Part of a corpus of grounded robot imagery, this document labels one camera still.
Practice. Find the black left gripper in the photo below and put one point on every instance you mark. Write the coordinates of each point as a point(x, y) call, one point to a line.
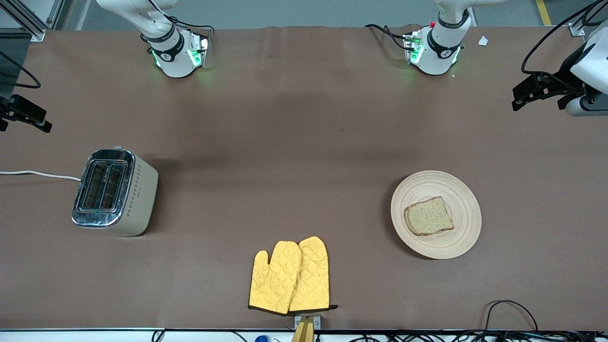
point(569, 80)

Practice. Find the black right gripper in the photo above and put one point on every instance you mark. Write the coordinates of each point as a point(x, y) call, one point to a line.
point(14, 107)

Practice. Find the round wooden plate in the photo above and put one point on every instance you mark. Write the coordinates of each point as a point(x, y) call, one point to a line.
point(456, 190)

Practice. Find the brown bread slice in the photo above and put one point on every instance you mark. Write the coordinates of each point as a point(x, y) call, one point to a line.
point(429, 217)

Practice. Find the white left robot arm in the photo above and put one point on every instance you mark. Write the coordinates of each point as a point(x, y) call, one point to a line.
point(441, 52)

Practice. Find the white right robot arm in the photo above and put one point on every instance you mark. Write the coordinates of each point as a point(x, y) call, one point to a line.
point(173, 57)

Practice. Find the beige chrome two-slot toaster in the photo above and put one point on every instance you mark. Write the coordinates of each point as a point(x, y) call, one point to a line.
point(137, 199)

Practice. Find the small crumpled white paper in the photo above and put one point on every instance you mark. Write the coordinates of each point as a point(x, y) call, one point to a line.
point(483, 41)

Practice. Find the brown table cover sheet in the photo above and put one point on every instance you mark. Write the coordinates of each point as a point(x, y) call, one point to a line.
point(332, 95)

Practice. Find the yellow quilted oven mitt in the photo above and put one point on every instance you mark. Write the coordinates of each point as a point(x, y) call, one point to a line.
point(273, 280)
point(313, 275)

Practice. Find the small blue object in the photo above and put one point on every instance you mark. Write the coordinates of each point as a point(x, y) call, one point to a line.
point(261, 339)

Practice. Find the aluminium frame profile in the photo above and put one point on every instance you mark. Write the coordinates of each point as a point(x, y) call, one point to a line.
point(28, 23)
point(577, 29)

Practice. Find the white table edge rail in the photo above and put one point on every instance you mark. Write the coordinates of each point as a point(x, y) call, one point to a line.
point(95, 336)

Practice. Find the wooden stick with metal bracket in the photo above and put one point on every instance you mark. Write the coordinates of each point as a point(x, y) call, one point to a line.
point(304, 330)

